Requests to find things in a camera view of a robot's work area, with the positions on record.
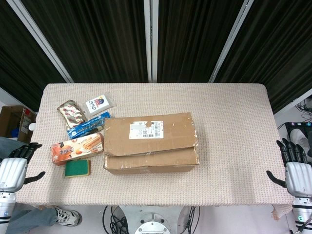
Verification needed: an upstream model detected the blue narrow carton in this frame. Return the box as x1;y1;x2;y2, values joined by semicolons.
67;111;113;140

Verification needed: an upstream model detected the green yellow scrub sponge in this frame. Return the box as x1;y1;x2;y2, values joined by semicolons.
63;159;92;178

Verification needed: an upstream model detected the white clear-wrapped packet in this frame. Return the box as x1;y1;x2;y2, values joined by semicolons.
85;93;117;117

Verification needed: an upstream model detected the white sneaker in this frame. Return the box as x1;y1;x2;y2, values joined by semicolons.
53;206;82;228

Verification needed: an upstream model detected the blue jeans leg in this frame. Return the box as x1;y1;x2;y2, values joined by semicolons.
0;136;59;234

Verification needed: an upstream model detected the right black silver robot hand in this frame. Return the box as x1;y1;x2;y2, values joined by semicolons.
266;138;312;197

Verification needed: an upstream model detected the orange wafer roll box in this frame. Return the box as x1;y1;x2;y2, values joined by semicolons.
50;132;105;167

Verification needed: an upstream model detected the white metal frame post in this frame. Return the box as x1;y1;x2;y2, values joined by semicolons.
208;0;255;83
143;0;159;83
7;0;74;83

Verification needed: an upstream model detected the brown cardboard floor box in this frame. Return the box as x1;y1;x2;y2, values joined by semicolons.
0;105;37;144

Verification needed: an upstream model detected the brown cardboard shipping box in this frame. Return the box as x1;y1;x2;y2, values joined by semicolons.
102;112;201;176

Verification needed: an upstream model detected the red patterned snack packet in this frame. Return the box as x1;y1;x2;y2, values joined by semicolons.
57;99;88;129

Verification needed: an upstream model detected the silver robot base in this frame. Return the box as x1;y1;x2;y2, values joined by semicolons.
134;212;172;234

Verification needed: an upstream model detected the black curtain panel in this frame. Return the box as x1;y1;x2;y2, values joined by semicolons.
20;0;149;83
215;0;312;115
157;0;248;83
0;0;68;105

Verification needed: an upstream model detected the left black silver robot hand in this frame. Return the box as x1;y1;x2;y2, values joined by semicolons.
0;142;46;193

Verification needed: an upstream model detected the black floor cable bundle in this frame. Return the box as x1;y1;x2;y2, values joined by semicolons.
102;206;129;234

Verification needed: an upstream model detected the beige waffle-weave tablecloth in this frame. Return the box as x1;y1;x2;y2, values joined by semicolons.
16;83;295;221

